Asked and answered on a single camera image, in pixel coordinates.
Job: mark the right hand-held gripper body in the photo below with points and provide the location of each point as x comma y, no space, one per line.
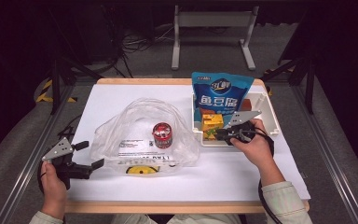
242,117

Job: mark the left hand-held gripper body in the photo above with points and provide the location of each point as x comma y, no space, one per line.
59,150

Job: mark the yellow drink carton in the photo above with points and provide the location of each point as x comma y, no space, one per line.
210,123

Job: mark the translucent plastic shopping bag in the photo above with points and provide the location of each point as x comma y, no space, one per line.
108,143

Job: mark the white plastic bin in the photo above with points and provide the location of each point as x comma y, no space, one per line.
272,115

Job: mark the blue snack pouch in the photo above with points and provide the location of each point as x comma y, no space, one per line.
220,93

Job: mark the person's right hand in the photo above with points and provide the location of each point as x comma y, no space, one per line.
258,149

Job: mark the person's left hand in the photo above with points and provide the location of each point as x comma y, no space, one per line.
53,194

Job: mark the yellow black hazard tape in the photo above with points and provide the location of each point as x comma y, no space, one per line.
45,90
269,90

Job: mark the red can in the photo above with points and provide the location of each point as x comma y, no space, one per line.
162,135

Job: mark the white table cover sheet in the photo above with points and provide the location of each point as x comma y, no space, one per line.
174,186

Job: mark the wooden table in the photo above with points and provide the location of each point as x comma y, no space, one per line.
167,207

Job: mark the aluminium rail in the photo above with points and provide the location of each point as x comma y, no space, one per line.
28,165
329,161

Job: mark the grey metal stand frame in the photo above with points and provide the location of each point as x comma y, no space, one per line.
214,18

